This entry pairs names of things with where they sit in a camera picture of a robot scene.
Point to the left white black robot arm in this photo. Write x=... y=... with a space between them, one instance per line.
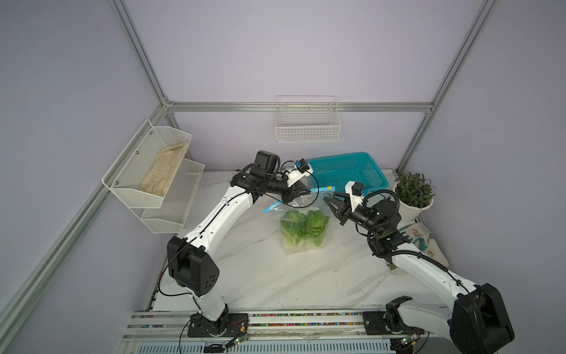
x=191 y=258

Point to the teal plastic basket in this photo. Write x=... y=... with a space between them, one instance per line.
x=336 y=171

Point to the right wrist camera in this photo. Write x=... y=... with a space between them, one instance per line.
x=355 y=192

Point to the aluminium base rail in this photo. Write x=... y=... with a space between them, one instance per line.
x=318 y=331

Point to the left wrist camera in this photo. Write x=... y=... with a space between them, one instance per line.
x=302 y=169

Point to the white wire wall basket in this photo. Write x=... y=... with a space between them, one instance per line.
x=305 y=119

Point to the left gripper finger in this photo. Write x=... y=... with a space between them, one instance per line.
x=289 y=197
x=299 y=188

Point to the aluminium frame profile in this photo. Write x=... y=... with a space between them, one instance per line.
x=21 y=308

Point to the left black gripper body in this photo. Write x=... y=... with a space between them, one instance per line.
x=277 y=186

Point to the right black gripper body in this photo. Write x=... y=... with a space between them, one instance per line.
x=362 y=217

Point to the beige cloth in shelf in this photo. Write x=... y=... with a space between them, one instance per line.
x=161 y=173

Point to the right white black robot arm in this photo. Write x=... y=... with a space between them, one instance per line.
x=472 y=316

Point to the white two-tier mesh shelf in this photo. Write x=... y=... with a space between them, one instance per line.
x=159 y=214

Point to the potted green plant white pot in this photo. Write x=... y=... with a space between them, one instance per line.
x=415 y=193

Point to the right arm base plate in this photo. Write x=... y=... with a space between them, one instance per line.
x=380 y=323

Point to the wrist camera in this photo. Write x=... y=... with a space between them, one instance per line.
x=302 y=169
x=355 y=192

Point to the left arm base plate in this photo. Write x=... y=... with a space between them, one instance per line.
x=216 y=326

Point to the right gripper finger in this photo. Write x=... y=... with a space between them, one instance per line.
x=338 y=208
x=341 y=200

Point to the clear zip-top bag blue seal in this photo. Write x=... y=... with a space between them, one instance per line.
x=313 y=201

